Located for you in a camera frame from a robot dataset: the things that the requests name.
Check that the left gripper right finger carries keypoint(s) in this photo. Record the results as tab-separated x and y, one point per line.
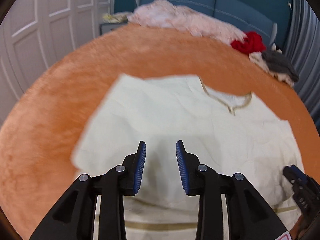
249	215

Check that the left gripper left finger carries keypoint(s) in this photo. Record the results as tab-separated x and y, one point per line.
73	215

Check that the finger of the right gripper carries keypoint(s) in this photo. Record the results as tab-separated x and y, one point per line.
306	196

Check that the cream quilted jacket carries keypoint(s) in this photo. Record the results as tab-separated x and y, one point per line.
228	133

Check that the orange plush bedspread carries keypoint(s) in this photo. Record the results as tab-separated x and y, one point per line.
40	132

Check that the dark grey knit garment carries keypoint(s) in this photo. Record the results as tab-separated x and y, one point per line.
279	63

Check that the grey pleated curtain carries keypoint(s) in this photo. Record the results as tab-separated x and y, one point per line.
302	49

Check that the cream white garment pile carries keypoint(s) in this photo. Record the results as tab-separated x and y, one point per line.
257	59

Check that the red garment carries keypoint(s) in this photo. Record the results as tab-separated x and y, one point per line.
253	42

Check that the bedside table with clutter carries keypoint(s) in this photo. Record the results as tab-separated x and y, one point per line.
109	22

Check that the white panelled wardrobe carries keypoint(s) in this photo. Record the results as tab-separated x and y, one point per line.
35	34

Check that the pink fluffy blanket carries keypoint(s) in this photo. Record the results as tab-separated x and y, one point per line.
163	14

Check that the blue upholstered headboard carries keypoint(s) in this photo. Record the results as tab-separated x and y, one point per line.
271	19

